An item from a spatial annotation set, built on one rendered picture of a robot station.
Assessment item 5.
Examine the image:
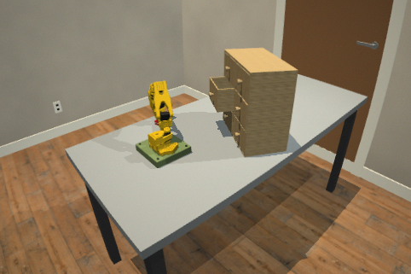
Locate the wooden drawer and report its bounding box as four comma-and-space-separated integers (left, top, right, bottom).
209, 77, 234, 113
235, 63, 250, 102
234, 116, 246, 154
224, 52, 235, 85
223, 111, 234, 134
234, 90, 248, 130

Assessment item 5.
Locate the wooden chest of drawers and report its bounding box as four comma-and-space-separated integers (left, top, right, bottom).
224, 48, 298, 157

